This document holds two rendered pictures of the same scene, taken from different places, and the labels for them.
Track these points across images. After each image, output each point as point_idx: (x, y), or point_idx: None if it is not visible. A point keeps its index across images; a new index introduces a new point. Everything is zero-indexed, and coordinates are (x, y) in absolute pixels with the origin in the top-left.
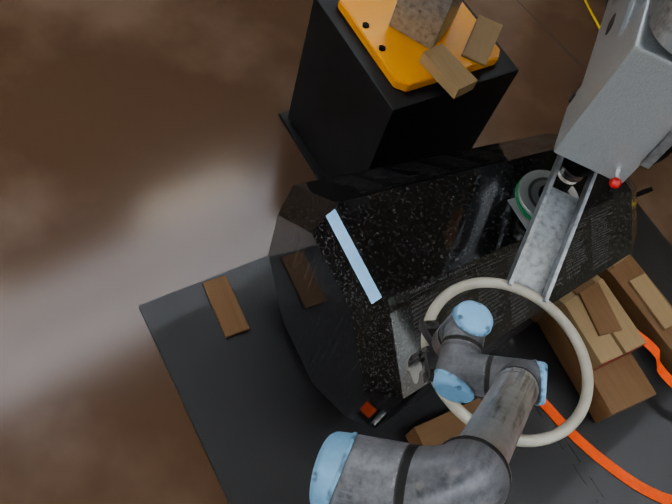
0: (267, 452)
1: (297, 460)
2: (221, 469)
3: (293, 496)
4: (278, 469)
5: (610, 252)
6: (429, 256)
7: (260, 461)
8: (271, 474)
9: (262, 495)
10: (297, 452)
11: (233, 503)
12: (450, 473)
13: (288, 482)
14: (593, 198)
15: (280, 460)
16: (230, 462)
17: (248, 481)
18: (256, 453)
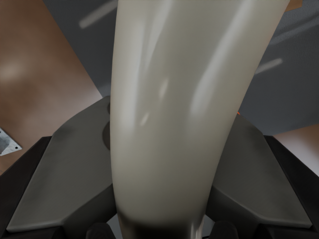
0: (89, 0)
1: (115, 10)
2: (54, 11)
3: (112, 40)
4: (100, 16)
5: None
6: None
7: (85, 8)
8: (95, 20)
9: (89, 36)
10: (115, 3)
11: (69, 39)
12: None
13: (108, 28)
14: None
15: (101, 9)
16: (60, 5)
17: (77, 24)
18: (80, 0)
